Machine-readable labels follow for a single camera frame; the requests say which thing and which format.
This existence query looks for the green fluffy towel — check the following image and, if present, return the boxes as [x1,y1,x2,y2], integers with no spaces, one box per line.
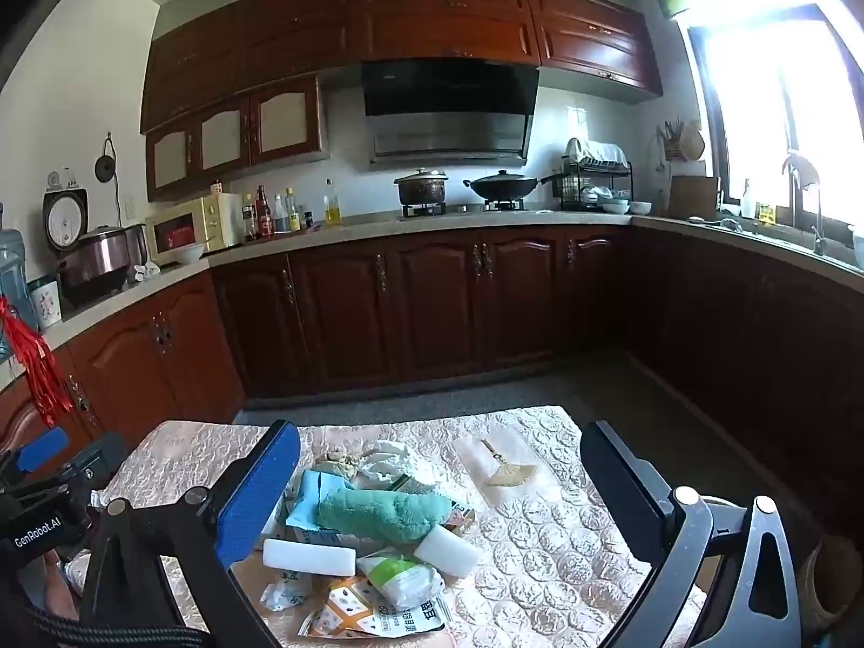
[316,489,455,546]

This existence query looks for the black wok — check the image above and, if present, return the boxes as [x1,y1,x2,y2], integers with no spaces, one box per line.
[463,170,564,204]

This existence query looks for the black range hood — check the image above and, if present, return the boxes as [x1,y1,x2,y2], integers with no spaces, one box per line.
[361,59,541,166]

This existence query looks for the kitchen window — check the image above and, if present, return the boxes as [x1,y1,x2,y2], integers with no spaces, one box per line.
[688,6,864,231]

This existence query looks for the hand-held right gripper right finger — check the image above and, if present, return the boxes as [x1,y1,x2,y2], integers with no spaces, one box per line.
[579,420,804,648]

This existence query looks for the wooden wall cabinets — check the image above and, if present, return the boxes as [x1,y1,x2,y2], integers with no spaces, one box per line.
[140,0,666,202]

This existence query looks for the chrome faucet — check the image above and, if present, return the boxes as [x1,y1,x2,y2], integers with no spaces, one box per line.
[783,154,828,256]

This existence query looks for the white blue wrapper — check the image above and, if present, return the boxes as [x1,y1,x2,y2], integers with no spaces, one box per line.
[260,570,313,614]

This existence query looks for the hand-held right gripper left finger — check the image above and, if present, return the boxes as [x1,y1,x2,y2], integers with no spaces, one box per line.
[79,420,301,648]

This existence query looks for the gas stove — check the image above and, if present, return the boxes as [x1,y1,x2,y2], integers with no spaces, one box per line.
[398,201,528,218]

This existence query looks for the white and green packet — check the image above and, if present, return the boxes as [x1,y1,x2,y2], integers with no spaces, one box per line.
[356,553,445,610]

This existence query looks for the wooden cutting board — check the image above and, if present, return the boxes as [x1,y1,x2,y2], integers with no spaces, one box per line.
[668,175,720,220]

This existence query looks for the black dish rack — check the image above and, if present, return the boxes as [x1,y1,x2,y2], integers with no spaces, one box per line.
[559,138,634,213]

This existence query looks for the yellow microwave oven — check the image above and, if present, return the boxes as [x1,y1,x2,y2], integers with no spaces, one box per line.
[145,192,244,264]

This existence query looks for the wooden base cabinets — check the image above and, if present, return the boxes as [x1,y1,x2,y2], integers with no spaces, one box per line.
[0,216,864,555]

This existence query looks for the blue water jug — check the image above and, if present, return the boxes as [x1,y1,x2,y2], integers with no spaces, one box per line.
[0,226,35,332]

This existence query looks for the green and white carton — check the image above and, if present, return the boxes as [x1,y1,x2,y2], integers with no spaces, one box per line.
[391,476,477,534]

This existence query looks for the orange printed snack bag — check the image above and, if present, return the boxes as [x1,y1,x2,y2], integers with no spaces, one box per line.
[297,580,455,639]

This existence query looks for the long white foam block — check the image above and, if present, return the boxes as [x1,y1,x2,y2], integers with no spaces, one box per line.
[262,538,357,578]

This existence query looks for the beige crumpled paper ball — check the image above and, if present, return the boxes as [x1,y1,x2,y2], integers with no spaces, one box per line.
[314,449,360,482]

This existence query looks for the red tassel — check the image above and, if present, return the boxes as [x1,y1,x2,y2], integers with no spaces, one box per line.
[0,295,74,414]

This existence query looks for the white printed mug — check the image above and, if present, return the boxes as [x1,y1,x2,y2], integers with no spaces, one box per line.
[28,276,63,325]

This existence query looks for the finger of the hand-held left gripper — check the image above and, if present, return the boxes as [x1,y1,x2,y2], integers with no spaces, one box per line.
[64,433,129,488]
[13,427,72,475]

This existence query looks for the crumpled white tissue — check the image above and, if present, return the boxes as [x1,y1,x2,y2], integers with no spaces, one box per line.
[357,440,428,487]

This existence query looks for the steel rice cooker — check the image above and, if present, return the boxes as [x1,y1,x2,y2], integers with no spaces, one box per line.
[57,226,132,298]

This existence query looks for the dark lidded cooking pot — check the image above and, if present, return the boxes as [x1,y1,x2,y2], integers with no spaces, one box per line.
[393,168,450,209]

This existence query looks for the short white foam block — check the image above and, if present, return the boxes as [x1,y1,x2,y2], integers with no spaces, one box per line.
[413,526,482,578]

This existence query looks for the light blue cloth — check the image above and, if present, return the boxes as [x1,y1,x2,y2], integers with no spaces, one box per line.
[287,471,352,531]

